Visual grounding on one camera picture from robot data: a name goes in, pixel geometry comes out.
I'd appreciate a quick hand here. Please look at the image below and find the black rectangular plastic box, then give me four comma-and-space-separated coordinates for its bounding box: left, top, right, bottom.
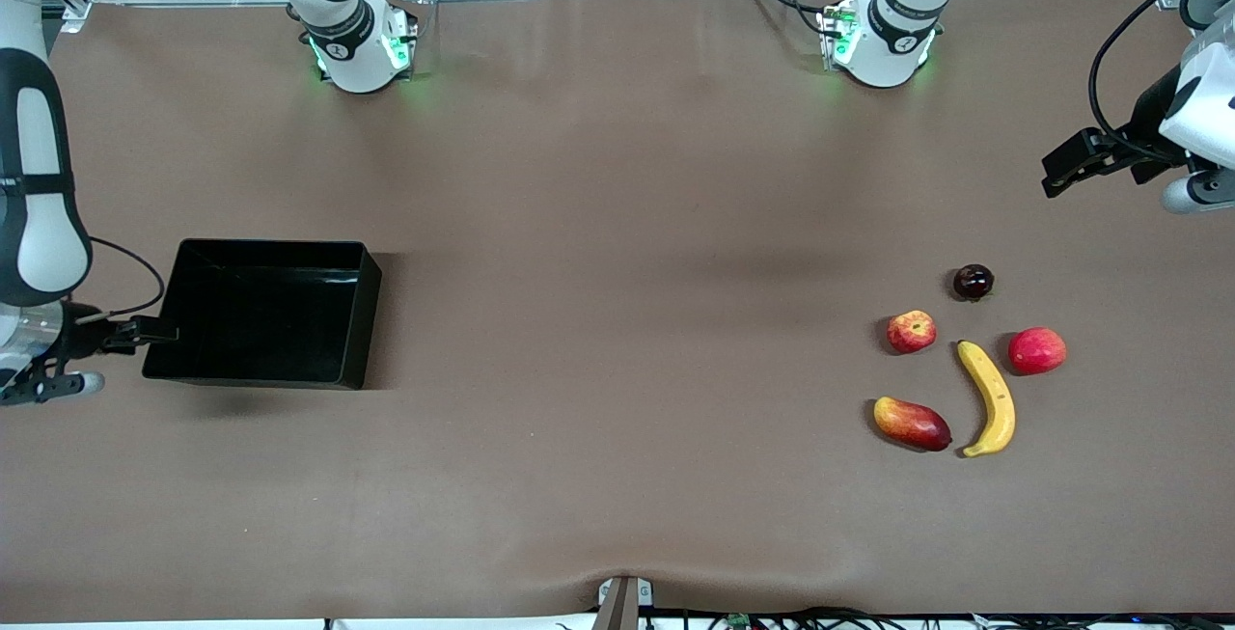
142, 238, 383, 391

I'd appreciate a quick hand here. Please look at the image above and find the small red yellow apple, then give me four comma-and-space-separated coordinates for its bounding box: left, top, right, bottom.
887, 310, 938, 356

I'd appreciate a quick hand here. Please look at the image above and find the yellow banana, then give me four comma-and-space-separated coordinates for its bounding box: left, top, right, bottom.
955, 340, 1017, 459

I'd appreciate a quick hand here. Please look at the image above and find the dark purple plum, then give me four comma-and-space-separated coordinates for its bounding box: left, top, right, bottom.
952, 263, 996, 303

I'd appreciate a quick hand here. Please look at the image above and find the red peach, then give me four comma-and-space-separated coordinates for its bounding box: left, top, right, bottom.
1007, 326, 1068, 377

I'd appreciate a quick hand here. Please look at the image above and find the red yellow mango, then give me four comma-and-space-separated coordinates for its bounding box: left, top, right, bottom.
873, 396, 953, 453

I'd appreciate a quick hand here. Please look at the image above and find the brown table mat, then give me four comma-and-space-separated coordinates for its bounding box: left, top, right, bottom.
0, 0, 1235, 623

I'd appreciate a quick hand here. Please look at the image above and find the metal table clamp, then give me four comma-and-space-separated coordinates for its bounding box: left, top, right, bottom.
596, 575, 655, 630

